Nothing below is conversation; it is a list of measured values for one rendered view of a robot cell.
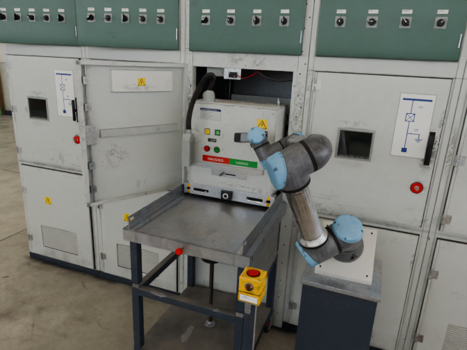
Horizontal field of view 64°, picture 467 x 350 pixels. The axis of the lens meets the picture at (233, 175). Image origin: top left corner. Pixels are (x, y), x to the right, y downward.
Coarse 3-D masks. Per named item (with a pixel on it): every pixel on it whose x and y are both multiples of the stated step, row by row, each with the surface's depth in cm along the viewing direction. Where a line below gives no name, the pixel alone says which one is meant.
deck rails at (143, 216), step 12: (168, 192) 201; (180, 192) 214; (156, 204) 191; (168, 204) 202; (276, 204) 201; (132, 216) 172; (144, 216) 181; (156, 216) 186; (264, 216) 179; (132, 228) 172; (252, 228) 162; (252, 240) 164; (240, 252) 155
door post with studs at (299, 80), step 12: (312, 0) 181; (312, 12) 182; (300, 60) 190; (300, 72) 192; (300, 84) 193; (300, 96) 195; (300, 108) 196; (300, 120) 198; (288, 132) 202; (288, 204) 213; (288, 216) 215; (288, 228) 217; (288, 240) 219; (276, 324) 238
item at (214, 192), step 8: (184, 184) 216; (200, 184) 213; (208, 192) 211; (216, 192) 210; (232, 192) 206; (240, 192) 204; (248, 192) 203; (232, 200) 207; (240, 200) 206; (256, 200) 202; (272, 200) 199
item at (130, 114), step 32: (96, 64) 180; (128, 64) 190; (160, 64) 201; (96, 96) 187; (128, 96) 197; (160, 96) 209; (96, 128) 191; (128, 128) 200; (160, 128) 212; (96, 160) 195; (128, 160) 207; (160, 160) 220; (96, 192) 200; (128, 192) 212
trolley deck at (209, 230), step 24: (168, 216) 188; (192, 216) 189; (216, 216) 191; (240, 216) 192; (144, 240) 169; (168, 240) 164; (192, 240) 164; (216, 240) 165; (240, 240) 166; (264, 240) 172; (240, 264) 154
